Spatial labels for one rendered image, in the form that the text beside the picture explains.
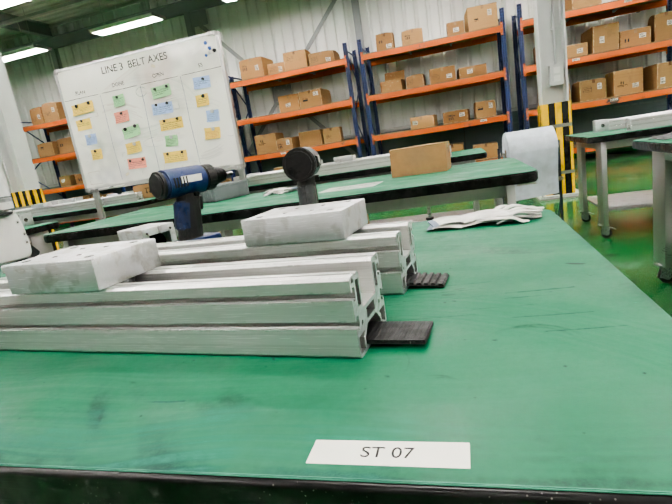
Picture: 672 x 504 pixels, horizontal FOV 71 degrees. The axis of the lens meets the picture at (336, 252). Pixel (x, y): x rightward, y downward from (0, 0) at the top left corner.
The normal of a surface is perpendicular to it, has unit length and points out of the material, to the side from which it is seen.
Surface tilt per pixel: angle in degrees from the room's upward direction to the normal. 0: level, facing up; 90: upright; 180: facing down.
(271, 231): 90
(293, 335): 90
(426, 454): 0
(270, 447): 0
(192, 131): 90
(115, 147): 90
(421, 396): 0
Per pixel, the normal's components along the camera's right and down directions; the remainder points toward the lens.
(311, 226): -0.35, 0.26
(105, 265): 0.92, -0.07
